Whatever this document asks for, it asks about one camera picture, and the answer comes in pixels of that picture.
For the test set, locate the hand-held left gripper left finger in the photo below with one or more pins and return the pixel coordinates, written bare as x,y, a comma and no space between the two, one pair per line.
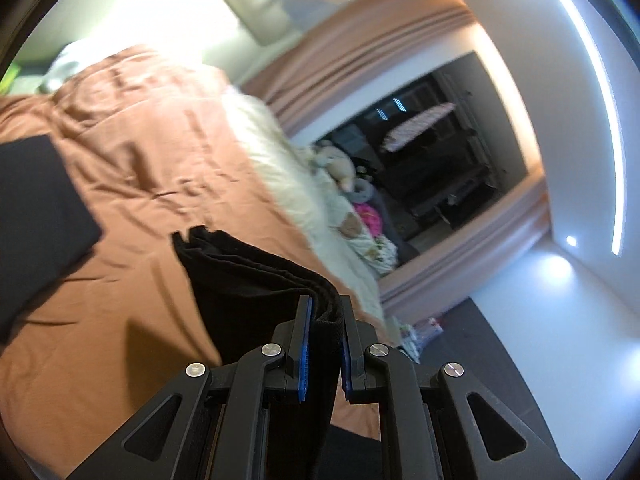
304,350

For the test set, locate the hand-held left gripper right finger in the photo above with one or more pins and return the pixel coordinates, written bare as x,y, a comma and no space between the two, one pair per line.
346,360

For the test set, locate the black pants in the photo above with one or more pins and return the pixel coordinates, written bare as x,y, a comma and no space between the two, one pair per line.
250,290

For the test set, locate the striped gift bag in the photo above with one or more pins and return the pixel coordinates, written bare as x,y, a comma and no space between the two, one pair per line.
432,327

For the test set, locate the black and white patterned cloth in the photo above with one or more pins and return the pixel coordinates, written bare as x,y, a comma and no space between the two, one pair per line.
382,255

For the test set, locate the bear print pillow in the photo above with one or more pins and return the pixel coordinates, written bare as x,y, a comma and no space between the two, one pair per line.
350,225

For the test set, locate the pink cloth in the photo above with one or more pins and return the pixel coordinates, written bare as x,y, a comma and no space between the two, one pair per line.
370,217

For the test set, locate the dark grey bedding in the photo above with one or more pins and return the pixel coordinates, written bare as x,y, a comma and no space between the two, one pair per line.
397,220

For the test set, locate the cream bed sheet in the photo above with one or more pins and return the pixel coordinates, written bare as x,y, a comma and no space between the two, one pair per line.
295,195

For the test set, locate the pink curtain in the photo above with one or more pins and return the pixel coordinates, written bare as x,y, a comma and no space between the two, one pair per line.
350,45
475,255

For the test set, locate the grey plush toy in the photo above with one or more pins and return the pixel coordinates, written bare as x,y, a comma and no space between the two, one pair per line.
364,191

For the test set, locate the beige plush toy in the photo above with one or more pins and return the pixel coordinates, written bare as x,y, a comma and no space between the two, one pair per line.
340,170

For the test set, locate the orange blanket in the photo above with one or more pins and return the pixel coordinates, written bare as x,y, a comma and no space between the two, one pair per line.
150,160

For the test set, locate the floral hanging garment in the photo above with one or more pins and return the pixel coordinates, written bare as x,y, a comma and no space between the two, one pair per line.
415,125

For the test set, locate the small black cloth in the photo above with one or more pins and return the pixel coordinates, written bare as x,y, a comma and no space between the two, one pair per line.
40,220

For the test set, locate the cream padded headboard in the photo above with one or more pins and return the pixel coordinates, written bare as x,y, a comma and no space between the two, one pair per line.
175,10

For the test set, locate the white pillow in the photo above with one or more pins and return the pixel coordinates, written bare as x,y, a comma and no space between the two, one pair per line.
62,65

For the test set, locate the ceiling light strip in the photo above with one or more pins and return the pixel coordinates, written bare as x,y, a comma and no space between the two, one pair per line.
600,85

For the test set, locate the green packet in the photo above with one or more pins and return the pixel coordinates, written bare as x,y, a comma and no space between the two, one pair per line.
7,77

